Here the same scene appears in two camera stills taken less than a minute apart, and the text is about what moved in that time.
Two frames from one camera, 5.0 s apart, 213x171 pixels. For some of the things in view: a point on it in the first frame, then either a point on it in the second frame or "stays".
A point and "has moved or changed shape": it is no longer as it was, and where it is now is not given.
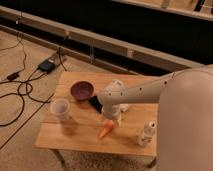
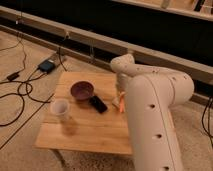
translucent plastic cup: [59, 109] stays
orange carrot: [108, 126] has moved or changed shape
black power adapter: [46, 66] stays
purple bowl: [82, 90] stays
